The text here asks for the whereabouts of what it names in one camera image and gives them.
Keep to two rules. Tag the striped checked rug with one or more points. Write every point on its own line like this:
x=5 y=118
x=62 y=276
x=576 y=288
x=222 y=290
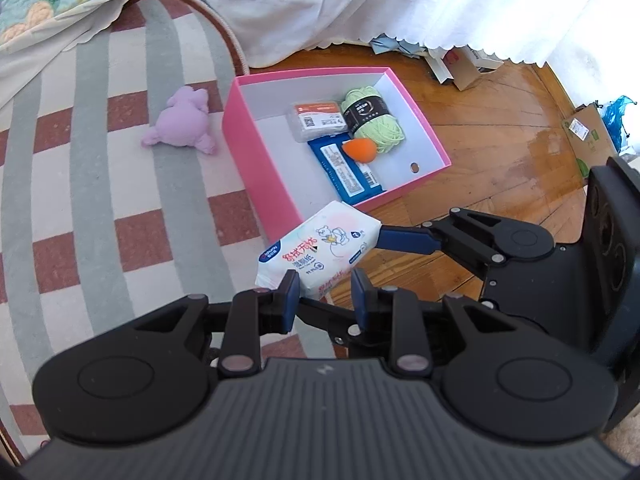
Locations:
x=100 y=185

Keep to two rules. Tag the flat cardboard with label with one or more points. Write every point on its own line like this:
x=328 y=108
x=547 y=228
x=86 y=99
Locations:
x=590 y=135

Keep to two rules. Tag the purple plush toy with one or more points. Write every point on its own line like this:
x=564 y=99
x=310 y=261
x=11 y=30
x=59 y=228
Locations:
x=182 y=120

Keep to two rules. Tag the blue-grey crumpled paper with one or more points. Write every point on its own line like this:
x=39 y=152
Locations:
x=397 y=45

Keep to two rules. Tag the brown cardboard box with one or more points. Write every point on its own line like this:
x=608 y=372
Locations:
x=465 y=72

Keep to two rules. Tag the orange makeup sponge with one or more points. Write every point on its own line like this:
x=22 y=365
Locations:
x=360 y=150

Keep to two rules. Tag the white carton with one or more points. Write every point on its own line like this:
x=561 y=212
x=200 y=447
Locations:
x=437 y=67

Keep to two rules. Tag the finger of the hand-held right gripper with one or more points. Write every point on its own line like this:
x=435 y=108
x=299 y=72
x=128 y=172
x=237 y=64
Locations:
x=325 y=312
x=405 y=240

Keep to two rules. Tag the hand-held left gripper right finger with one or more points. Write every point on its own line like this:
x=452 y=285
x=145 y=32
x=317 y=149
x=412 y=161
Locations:
x=359 y=302

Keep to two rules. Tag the green yarn ball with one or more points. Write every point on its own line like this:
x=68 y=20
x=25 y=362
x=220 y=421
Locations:
x=385 y=132

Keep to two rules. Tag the blue wet wipes pack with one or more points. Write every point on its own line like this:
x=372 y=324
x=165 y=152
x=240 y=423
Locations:
x=345 y=175

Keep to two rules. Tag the white tissue pack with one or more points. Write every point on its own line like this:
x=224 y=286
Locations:
x=320 y=245

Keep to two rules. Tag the blue plastic bag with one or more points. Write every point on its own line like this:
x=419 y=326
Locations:
x=622 y=120

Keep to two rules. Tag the pink cardboard box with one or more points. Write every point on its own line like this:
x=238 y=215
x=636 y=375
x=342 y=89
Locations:
x=240 y=125

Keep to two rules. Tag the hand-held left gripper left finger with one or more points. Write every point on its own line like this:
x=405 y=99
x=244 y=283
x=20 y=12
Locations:
x=290 y=302

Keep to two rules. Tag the clear box with orange label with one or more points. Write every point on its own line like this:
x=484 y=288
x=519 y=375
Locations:
x=315 y=120

